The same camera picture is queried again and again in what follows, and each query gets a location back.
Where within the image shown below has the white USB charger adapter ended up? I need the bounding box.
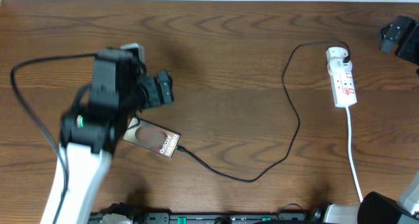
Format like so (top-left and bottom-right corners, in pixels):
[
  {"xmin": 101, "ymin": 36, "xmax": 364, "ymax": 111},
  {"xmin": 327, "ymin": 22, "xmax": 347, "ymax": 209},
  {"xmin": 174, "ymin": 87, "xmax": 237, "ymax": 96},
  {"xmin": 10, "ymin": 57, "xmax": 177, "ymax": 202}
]
[{"xmin": 326, "ymin": 47, "xmax": 352, "ymax": 75}]

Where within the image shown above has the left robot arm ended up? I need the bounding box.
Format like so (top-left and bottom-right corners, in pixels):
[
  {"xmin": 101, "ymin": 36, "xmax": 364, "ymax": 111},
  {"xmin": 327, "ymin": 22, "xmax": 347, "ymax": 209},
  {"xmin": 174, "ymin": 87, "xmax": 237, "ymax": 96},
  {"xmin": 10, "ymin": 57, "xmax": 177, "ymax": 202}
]
[{"xmin": 41, "ymin": 43, "xmax": 174, "ymax": 223}]

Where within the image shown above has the white power strip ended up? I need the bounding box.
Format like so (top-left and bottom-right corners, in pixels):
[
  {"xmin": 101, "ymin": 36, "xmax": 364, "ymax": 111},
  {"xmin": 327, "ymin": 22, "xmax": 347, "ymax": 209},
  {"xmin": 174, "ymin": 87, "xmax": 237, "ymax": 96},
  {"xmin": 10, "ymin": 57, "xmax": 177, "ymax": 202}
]
[{"xmin": 327, "ymin": 65, "xmax": 357, "ymax": 108}]

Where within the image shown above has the black USB charging cable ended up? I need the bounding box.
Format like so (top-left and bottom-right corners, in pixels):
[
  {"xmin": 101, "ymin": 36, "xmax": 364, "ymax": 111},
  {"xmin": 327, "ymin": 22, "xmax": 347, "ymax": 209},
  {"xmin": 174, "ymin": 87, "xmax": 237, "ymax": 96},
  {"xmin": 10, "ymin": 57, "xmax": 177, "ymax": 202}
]
[{"xmin": 176, "ymin": 40, "xmax": 352, "ymax": 183}]

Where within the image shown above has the white power strip cord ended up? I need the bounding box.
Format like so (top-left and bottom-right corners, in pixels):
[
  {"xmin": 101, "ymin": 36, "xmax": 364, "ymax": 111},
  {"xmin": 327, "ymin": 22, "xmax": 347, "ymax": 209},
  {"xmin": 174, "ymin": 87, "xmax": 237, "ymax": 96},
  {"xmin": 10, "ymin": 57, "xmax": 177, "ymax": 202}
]
[{"xmin": 345, "ymin": 106, "xmax": 364, "ymax": 204}]

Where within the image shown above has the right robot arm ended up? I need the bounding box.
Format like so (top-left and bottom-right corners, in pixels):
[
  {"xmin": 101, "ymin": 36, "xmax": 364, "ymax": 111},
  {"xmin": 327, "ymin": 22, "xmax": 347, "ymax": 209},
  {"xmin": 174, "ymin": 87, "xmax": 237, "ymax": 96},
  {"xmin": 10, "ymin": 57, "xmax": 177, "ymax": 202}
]
[{"xmin": 312, "ymin": 16, "xmax": 418, "ymax": 223}]

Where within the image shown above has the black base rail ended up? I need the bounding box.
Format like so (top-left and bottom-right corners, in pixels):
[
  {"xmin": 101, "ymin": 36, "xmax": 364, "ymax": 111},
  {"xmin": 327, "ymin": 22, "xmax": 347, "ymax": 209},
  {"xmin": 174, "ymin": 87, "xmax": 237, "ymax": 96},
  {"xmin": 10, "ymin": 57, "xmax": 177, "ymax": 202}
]
[{"xmin": 88, "ymin": 213, "xmax": 314, "ymax": 224}]

